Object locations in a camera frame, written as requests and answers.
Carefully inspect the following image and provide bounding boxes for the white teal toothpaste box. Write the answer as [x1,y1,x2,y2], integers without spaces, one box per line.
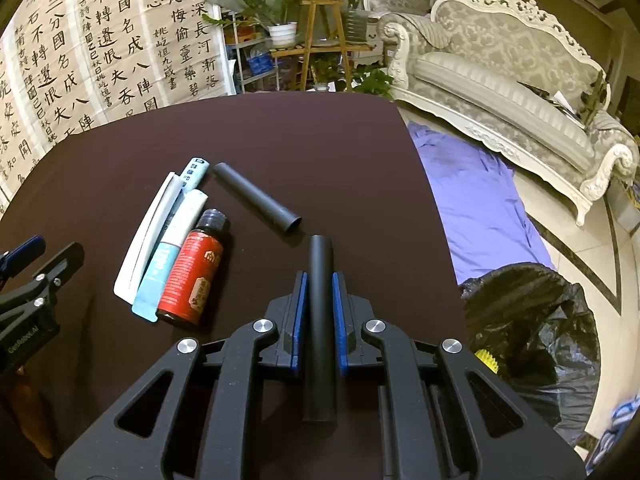
[131,188,207,323]

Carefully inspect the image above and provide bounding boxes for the black tube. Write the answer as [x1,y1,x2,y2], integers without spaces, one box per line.
[304,234,337,424]
[213,162,302,234]

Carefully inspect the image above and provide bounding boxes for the red label bottle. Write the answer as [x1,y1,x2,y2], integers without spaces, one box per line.
[156,208,229,325]

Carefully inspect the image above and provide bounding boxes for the light blue printed packet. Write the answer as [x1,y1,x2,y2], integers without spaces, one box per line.
[168,157,209,220]

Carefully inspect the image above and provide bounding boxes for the dark object on sofa arm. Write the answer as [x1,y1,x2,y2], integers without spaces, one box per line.
[578,70,610,127]

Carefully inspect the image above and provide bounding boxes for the black trash bag bin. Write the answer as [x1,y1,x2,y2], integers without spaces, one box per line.
[460,263,601,446]

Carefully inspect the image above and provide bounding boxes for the yellow item in bin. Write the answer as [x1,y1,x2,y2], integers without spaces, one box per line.
[474,349,499,374]

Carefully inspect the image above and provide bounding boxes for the purple cloth on floor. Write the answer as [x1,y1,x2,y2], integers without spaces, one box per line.
[408,122,553,284]

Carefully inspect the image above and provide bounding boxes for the calligraphy paper screen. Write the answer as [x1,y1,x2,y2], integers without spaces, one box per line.
[1,0,233,208]

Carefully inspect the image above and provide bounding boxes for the metal shelf rack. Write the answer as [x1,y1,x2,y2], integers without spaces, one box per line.
[222,10,280,94]

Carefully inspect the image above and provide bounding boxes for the blue basket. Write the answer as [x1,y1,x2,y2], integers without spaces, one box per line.
[247,52,274,76]

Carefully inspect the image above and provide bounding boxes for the papers on sofa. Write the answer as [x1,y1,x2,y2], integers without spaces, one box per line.
[520,81,579,120]

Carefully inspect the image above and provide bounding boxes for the white ornate sofa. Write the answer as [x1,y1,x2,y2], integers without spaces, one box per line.
[378,0,639,226]

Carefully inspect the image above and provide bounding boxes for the white potted plant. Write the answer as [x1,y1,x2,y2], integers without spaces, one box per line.
[234,0,297,49]

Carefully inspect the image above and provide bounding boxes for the floor green plant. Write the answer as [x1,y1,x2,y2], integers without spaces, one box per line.
[311,54,394,100]

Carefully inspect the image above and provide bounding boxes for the wooden plant stand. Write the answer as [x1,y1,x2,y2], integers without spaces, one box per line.
[267,0,371,91]

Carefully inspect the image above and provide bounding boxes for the ornate armchair behind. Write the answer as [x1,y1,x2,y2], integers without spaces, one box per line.
[363,0,430,15]

